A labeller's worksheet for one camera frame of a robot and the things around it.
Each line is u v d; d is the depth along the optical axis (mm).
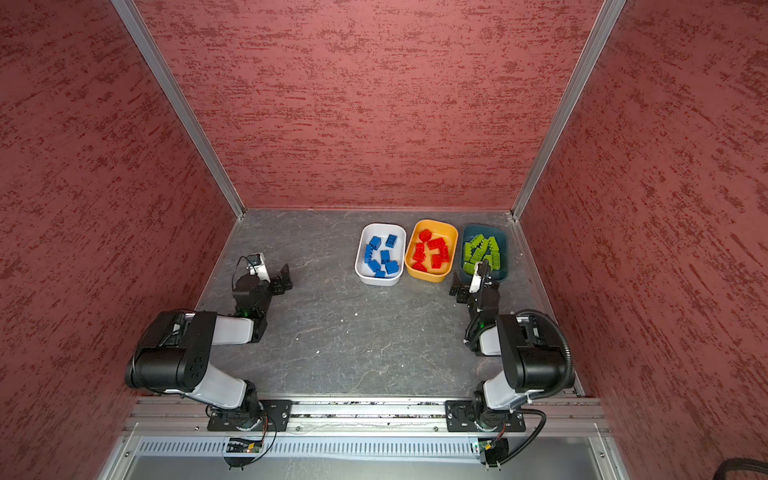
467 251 1051
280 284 853
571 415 758
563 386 428
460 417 740
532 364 453
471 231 1113
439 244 1095
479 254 1065
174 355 459
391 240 1095
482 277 779
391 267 1015
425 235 1097
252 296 710
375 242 1082
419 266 1023
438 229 1120
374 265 1033
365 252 1048
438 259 1037
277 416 751
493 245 1067
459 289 839
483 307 694
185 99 893
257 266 793
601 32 740
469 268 1027
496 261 1047
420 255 1065
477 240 1084
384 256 1041
